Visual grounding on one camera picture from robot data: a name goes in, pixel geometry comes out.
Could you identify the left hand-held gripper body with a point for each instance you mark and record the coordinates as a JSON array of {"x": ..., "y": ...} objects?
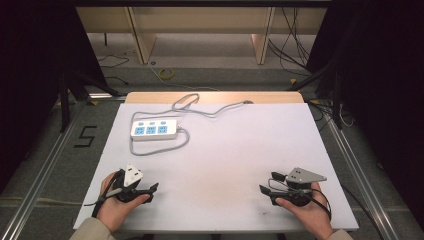
[{"x": 131, "y": 176}]

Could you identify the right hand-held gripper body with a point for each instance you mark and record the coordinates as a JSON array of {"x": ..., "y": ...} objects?
[{"x": 301, "y": 176}]

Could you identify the person's left hand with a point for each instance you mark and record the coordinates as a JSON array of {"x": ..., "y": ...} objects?
[{"x": 110, "y": 206}]

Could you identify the person's right hand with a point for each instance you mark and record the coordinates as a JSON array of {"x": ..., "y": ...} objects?
[{"x": 313, "y": 216}]

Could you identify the white power strip blue sockets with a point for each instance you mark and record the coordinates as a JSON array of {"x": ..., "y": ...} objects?
[{"x": 154, "y": 130}]

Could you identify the white foam board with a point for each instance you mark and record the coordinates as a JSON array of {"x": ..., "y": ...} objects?
[{"x": 226, "y": 160}]

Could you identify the grey power plug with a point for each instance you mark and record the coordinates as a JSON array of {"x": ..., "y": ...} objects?
[{"x": 248, "y": 101}]

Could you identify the black metal stand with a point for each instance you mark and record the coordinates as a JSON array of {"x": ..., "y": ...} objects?
[
  {"x": 337, "y": 100},
  {"x": 65, "y": 103}
]

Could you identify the yellow tape roll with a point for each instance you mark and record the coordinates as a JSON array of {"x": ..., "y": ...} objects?
[{"x": 166, "y": 73}]

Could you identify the black curtain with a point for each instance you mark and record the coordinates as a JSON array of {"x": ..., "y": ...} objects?
[
  {"x": 30, "y": 83},
  {"x": 386, "y": 83}
]

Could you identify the light wooden desk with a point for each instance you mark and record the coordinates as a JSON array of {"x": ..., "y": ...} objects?
[{"x": 200, "y": 20}]

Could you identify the metal floor rail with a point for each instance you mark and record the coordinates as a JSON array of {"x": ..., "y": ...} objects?
[
  {"x": 360, "y": 173},
  {"x": 40, "y": 170}
]

